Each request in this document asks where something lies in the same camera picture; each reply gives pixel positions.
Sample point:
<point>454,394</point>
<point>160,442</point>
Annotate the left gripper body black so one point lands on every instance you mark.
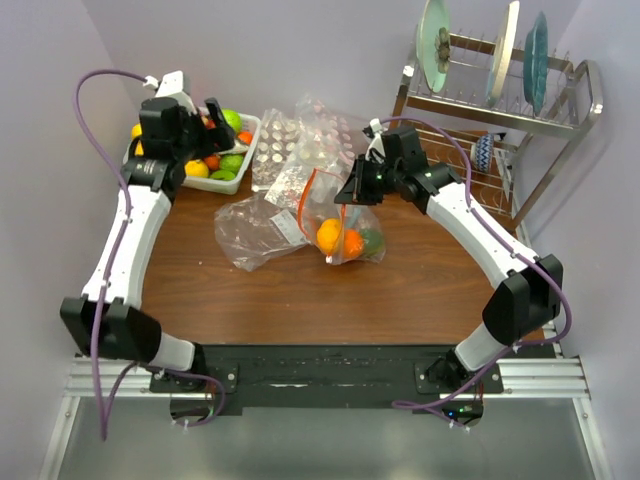
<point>193,143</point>

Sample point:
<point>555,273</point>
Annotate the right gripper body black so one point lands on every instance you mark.
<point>376,180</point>

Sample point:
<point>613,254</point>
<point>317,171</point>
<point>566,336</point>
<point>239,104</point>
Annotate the clear zip bag orange zipper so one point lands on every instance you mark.
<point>316,204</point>

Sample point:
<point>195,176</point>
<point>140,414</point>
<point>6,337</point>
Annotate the orange fruit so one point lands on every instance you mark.
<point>353,244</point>

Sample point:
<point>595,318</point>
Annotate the green yellow mango fruit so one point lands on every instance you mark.
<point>373,242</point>

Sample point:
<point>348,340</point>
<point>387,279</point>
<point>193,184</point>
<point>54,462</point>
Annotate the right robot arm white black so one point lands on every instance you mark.
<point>527,287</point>

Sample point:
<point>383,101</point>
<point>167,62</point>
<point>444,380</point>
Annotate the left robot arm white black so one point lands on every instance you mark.
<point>106,320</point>

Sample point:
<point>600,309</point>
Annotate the clear bag pink dots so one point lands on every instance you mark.
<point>326,141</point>

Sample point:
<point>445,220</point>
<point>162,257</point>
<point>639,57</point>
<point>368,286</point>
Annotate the crumpled clear zip bag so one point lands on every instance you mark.
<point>253,231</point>

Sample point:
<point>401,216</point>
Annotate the green lime fruit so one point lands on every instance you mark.
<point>233,119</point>

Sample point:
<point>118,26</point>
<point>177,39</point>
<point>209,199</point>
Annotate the small orange tangerine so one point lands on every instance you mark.
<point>245,137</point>

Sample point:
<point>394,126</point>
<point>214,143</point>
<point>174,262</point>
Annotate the light green guava fruit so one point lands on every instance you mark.
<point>231,162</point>

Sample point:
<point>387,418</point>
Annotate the small yellow lemon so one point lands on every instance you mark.
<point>197,169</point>

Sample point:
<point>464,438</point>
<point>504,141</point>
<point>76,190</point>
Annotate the white plastic fruit tray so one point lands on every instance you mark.
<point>225,185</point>

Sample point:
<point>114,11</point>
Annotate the green pepper slice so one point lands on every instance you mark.
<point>222,175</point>

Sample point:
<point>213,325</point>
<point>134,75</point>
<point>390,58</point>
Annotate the blue white patterned bowl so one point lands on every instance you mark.
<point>482,153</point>

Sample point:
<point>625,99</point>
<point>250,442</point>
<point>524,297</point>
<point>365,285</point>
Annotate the steel dish rack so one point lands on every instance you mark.
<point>573,103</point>

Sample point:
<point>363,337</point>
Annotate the white cream plate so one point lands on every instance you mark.
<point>502,54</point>

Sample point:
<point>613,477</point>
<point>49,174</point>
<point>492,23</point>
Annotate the mint green plate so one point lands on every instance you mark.
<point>433,45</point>

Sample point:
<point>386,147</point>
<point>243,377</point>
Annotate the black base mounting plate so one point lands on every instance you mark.
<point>331,376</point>

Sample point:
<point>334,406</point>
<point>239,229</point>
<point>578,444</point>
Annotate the teal blue plate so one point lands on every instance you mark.
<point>535,64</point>

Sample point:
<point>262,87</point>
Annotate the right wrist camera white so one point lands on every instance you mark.
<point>373,132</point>

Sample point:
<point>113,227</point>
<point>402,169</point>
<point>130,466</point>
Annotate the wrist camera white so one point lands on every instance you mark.
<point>176,85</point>
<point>373,132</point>

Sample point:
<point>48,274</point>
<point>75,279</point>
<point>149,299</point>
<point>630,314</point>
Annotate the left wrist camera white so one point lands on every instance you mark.
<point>176,85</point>

